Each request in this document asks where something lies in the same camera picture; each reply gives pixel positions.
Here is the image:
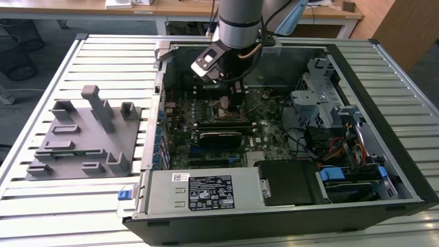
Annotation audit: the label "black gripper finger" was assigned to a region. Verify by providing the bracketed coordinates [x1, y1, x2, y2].
[230, 86, 247, 113]

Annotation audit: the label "small square CPU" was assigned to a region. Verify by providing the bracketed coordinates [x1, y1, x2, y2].
[218, 96, 233, 111]

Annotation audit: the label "CPU socket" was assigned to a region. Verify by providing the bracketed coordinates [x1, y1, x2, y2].
[211, 101, 247, 122]

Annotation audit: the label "RAM slot white clips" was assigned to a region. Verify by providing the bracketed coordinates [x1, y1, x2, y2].
[193, 86, 250, 91]
[197, 128, 258, 132]
[197, 123, 258, 128]
[193, 91, 250, 95]

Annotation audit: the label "black graphics card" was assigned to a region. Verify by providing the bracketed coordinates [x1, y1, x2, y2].
[198, 131, 243, 149]

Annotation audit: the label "green motherboard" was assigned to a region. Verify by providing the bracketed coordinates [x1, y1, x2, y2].
[161, 87, 299, 170]

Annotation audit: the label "silver metal drive cage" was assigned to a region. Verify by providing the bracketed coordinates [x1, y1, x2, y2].
[290, 58, 367, 129]

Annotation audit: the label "small silver heatsink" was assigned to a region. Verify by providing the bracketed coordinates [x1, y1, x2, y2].
[246, 151, 267, 166]

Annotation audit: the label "black expansion slot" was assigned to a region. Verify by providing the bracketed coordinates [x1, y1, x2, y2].
[190, 158, 241, 167]

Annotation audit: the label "blue disk carrier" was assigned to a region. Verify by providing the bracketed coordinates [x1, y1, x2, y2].
[318, 166, 346, 184]

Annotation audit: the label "silver power supply unit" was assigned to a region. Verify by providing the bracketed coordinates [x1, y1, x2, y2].
[133, 168, 273, 221]

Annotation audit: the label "grey parts rack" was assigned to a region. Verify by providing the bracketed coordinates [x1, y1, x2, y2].
[26, 84, 143, 182]

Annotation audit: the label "black disk drive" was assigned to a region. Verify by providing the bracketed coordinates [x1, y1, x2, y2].
[325, 180, 382, 203]

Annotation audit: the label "green RAM stick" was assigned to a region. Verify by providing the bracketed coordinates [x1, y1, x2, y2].
[51, 150, 89, 157]

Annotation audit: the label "wooden cabinet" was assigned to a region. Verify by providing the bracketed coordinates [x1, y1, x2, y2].
[350, 0, 439, 73]

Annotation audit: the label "black open PC case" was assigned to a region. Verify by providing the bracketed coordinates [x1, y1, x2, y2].
[117, 38, 439, 246]

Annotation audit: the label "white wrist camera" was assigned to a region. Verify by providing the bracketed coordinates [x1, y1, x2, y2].
[190, 42, 230, 78]

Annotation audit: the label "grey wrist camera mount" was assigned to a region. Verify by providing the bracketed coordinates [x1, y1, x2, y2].
[259, 33, 283, 56]

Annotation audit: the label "wooden desk white frame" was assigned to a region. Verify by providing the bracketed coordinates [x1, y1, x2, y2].
[0, 0, 367, 39]

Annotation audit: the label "orange yellow power wires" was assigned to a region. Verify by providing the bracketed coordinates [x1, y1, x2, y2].
[317, 137, 365, 165]

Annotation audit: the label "black wire waste bin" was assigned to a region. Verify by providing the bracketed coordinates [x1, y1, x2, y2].
[6, 34, 39, 81]

